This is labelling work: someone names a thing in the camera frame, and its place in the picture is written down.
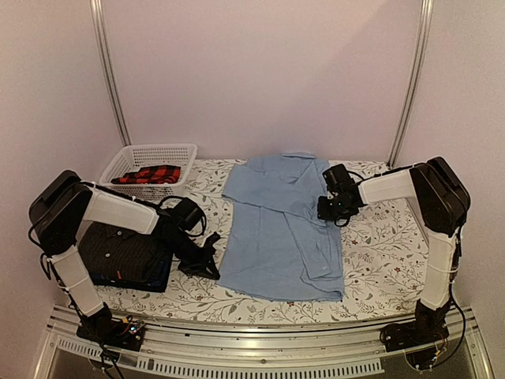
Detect perforated metal front panel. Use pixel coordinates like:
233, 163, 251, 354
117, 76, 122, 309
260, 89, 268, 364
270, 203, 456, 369
55, 336, 384, 378

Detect aluminium frame post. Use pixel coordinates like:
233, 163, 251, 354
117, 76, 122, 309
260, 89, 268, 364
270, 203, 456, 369
387, 0, 434, 167
89, 0, 132, 146

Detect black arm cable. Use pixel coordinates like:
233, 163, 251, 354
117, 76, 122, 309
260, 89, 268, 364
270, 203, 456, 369
157, 195, 208, 239
445, 228, 466, 368

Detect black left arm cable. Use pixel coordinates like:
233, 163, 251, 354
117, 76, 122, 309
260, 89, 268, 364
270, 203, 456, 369
157, 195, 208, 239

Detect left aluminium frame post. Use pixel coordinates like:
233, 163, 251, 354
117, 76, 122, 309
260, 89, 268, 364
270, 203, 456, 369
89, 0, 132, 146

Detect black pinstriped folded shirt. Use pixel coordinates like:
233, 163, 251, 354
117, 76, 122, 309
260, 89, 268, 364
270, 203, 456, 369
78, 223, 172, 280

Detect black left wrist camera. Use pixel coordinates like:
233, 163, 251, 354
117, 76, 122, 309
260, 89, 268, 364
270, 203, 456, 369
172, 197, 204, 231

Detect aluminium front rail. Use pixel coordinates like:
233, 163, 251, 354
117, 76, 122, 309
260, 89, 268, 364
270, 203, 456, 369
47, 306, 479, 366

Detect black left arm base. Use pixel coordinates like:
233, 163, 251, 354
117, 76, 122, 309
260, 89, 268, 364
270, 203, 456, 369
77, 304, 145, 351

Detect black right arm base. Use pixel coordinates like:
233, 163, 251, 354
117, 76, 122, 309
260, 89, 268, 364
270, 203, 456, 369
380, 300, 451, 370

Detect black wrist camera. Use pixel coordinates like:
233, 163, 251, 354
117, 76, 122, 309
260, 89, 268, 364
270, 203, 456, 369
172, 197, 204, 231
323, 163, 355, 195

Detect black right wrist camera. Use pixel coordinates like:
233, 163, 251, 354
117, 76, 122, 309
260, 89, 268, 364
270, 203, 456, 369
323, 163, 355, 195

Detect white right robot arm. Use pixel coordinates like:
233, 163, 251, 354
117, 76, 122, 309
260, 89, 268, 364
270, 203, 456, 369
317, 156, 471, 311

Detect white plastic laundry basket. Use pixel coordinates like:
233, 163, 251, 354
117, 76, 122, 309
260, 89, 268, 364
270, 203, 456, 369
99, 144, 198, 201

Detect dark blue folded shirt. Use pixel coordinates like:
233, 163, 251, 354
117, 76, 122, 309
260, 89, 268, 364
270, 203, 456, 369
90, 256, 172, 293

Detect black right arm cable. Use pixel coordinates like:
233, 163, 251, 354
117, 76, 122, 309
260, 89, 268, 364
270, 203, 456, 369
445, 228, 466, 368

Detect light blue long sleeve shirt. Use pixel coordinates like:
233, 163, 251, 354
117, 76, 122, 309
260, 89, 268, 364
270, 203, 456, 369
218, 153, 344, 302

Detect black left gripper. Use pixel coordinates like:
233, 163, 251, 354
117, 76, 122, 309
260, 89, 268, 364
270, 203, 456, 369
163, 231, 220, 281

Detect right aluminium frame post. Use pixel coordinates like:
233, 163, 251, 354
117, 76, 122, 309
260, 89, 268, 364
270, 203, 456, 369
387, 0, 434, 167

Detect red black patterned shirt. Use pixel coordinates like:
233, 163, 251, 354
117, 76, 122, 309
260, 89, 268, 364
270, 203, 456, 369
110, 165, 181, 185

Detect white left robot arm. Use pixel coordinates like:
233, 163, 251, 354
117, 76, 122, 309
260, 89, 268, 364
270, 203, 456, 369
28, 170, 220, 343

